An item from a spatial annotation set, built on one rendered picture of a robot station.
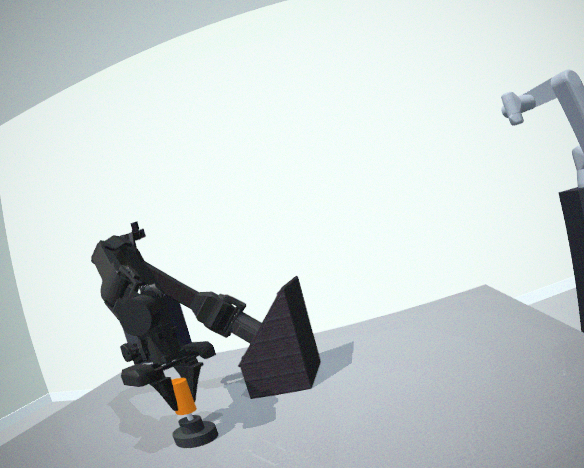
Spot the orange knob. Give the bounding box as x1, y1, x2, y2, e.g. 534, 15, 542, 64
172, 378, 197, 416

